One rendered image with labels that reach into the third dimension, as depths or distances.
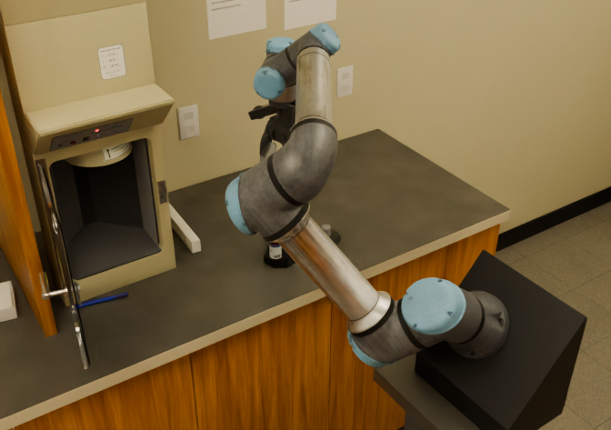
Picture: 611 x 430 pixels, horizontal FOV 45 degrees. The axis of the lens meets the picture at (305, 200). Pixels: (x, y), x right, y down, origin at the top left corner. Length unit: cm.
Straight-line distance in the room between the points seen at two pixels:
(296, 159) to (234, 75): 115
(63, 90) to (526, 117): 236
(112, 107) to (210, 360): 73
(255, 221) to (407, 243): 89
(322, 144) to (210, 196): 112
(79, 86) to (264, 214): 61
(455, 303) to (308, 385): 92
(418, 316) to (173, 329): 71
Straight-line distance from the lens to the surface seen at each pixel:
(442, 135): 321
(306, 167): 136
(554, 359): 163
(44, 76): 177
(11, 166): 173
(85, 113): 174
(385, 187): 251
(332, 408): 248
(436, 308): 151
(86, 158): 192
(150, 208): 208
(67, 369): 190
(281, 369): 221
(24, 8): 172
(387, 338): 157
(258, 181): 140
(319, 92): 151
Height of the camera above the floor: 222
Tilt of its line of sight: 32 degrees down
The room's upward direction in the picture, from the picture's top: straight up
